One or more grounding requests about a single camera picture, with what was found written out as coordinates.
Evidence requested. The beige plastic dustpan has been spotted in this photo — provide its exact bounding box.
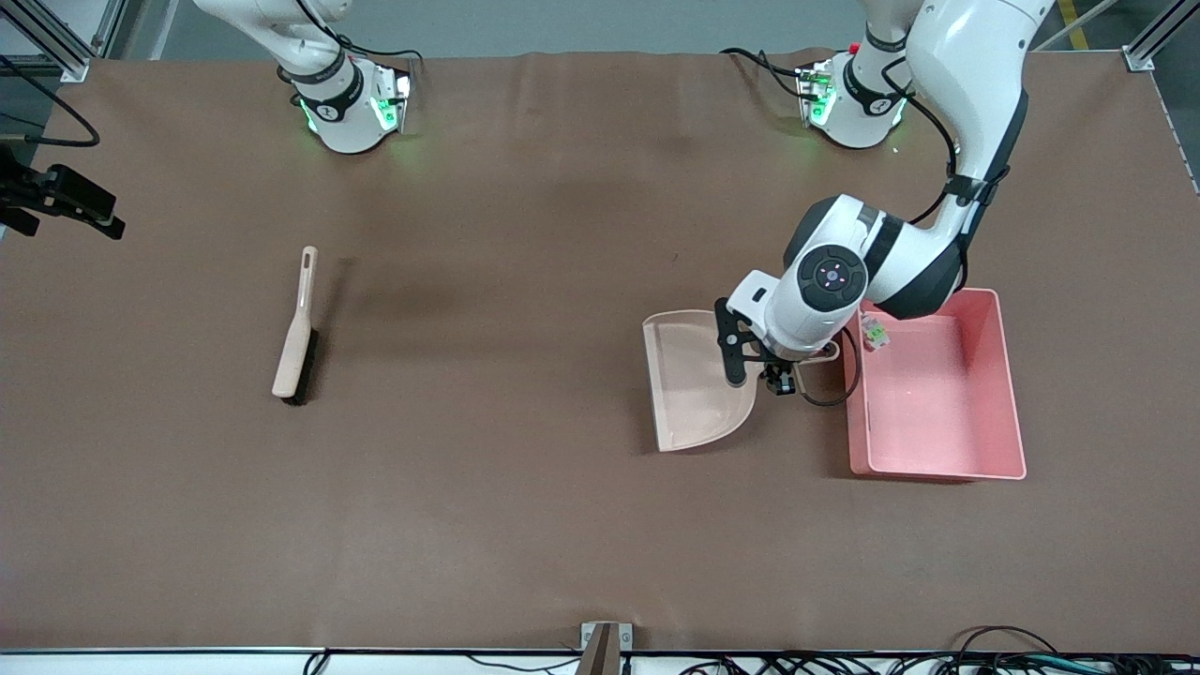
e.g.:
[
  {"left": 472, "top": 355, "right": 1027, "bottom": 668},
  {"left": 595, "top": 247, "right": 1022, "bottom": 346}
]
[{"left": 642, "top": 309, "right": 840, "bottom": 453}]

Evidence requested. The beige hand brush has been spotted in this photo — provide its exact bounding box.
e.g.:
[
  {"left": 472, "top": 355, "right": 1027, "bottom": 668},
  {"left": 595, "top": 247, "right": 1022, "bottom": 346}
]
[{"left": 272, "top": 246, "right": 320, "bottom": 406}]

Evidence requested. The pink plastic bin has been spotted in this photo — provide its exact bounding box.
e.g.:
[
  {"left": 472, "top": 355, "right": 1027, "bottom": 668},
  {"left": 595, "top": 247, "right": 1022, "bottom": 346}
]
[{"left": 844, "top": 288, "right": 1028, "bottom": 482}]

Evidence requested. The brown table mat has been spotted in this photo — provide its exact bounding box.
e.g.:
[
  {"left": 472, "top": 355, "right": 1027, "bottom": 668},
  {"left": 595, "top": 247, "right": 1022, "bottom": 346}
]
[{"left": 0, "top": 49, "right": 1200, "bottom": 654}]

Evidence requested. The brown angled bar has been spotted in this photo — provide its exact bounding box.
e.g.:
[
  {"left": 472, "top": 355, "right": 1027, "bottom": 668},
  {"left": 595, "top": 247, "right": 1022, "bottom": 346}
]
[{"left": 576, "top": 623, "right": 622, "bottom": 675}]

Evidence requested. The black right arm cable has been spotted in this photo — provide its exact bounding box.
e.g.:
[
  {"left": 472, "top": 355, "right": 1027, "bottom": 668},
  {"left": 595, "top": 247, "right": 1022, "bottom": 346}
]
[{"left": 0, "top": 54, "right": 100, "bottom": 149}]

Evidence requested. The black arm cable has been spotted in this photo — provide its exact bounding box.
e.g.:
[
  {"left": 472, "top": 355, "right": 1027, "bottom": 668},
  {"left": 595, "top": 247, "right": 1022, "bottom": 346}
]
[
  {"left": 795, "top": 56, "right": 959, "bottom": 408},
  {"left": 0, "top": 54, "right": 100, "bottom": 149}
]

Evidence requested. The aluminium frame profile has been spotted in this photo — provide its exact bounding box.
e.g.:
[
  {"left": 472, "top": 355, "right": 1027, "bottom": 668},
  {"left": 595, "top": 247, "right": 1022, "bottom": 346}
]
[
  {"left": 0, "top": 0, "right": 128, "bottom": 83},
  {"left": 1123, "top": 0, "right": 1200, "bottom": 72}
]

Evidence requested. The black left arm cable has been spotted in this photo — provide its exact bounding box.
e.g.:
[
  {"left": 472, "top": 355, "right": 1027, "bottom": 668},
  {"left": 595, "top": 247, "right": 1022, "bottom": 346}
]
[{"left": 795, "top": 56, "right": 959, "bottom": 408}]

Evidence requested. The grey metal bracket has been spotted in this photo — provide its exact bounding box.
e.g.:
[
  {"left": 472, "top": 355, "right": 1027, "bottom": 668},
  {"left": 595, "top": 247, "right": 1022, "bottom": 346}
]
[{"left": 579, "top": 621, "right": 635, "bottom": 652}]

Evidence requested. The black base cable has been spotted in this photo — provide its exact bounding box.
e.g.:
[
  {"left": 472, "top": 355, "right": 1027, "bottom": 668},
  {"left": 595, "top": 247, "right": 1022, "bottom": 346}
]
[
  {"left": 333, "top": 33, "right": 423, "bottom": 90},
  {"left": 720, "top": 47, "right": 807, "bottom": 99}
]

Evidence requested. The black cable bundle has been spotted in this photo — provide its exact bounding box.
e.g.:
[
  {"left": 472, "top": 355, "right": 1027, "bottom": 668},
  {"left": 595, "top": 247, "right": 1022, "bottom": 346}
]
[{"left": 680, "top": 626, "right": 1200, "bottom": 675}]

